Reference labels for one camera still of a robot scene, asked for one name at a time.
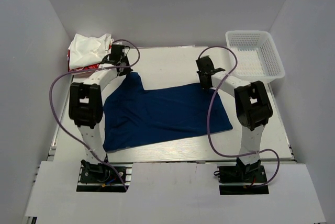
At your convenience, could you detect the white and red t shirt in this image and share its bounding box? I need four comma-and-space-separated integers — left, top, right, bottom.
68, 33, 114, 71

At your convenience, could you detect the blue t shirt with print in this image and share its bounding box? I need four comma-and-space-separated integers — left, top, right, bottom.
103, 72, 233, 152

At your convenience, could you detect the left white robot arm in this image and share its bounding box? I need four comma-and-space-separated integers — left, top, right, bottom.
69, 44, 132, 182

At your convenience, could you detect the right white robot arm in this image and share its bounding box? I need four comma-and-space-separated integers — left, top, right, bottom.
196, 56, 273, 182

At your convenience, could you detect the white perforated plastic basket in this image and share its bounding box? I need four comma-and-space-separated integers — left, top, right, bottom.
226, 30, 285, 83

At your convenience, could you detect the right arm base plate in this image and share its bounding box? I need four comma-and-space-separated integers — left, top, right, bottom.
214, 165, 269, 195

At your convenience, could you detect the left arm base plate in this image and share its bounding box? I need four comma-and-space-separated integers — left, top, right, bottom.
76, 161, 131, 193

